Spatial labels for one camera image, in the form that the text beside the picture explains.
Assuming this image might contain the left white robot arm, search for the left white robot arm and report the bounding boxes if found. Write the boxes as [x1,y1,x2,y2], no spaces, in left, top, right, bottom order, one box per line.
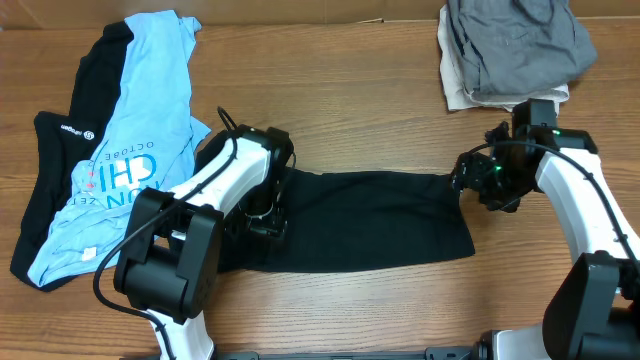
[114,125,294,359]

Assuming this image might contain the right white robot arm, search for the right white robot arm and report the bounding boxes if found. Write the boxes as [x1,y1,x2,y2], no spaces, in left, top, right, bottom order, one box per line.
[451,126,639,359]

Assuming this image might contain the beige folded garment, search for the beige folded garment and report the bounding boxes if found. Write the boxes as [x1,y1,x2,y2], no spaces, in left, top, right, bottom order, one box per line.
[437,5,570,113]

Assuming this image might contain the grey folded shorts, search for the grey folded shorts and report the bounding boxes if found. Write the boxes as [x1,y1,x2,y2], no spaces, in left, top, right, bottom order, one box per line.
[446,0,598,95]

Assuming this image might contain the light blue printed t-shirt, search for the light blue printed t-shirt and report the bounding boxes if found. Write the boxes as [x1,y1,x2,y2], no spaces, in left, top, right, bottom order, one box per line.
[27,10,210,291]

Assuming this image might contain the black logo t-shirt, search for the black logo t-shirt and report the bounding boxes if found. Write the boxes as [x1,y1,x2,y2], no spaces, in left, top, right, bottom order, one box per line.
[10,21,134,288]

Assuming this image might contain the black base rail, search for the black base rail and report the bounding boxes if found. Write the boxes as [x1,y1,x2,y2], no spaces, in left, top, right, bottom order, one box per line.
[124,344,565,360]

